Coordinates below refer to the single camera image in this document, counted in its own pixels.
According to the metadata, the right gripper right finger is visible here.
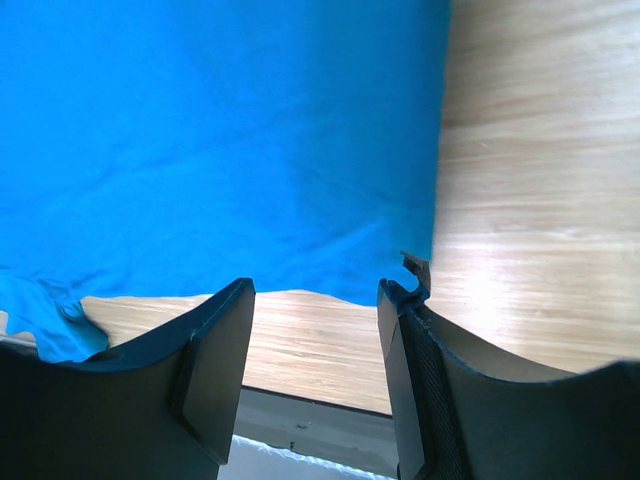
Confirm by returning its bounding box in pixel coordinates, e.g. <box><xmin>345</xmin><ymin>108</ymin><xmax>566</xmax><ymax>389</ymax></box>
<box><xmin>377</xmin><ymin>255</ymin><xmax>639</xmax><ymax>479</ymax></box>

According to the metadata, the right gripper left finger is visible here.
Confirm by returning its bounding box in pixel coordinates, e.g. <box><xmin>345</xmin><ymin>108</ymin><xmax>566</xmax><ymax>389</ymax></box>
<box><xmin>1</xmin><ymin>279</ymin><xmax>255</xmax><ymax>479</ymax></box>

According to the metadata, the blue t shirt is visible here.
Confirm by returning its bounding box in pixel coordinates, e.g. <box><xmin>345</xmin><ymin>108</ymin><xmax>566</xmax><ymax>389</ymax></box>
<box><xmin>1</xmin><ymin>1</ymin><xmax>451</xmax><ymax>362</ymax></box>

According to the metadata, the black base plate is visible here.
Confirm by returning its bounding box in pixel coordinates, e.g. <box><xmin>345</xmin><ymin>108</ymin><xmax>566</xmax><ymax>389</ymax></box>
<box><xmin>234</xmin><ymin>387</ymin><xmax>398</xmax><ymax>478</ymax></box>

